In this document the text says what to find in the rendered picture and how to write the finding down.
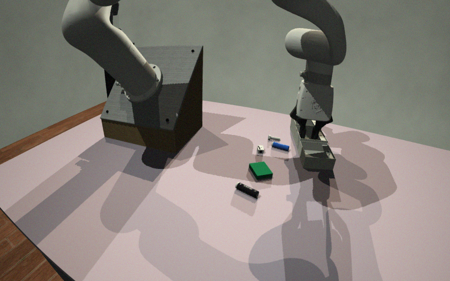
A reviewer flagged beige three-compartment bin rack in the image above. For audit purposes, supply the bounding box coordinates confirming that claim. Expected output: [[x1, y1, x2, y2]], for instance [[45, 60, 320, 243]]
[[290, 118, 336, 170]]

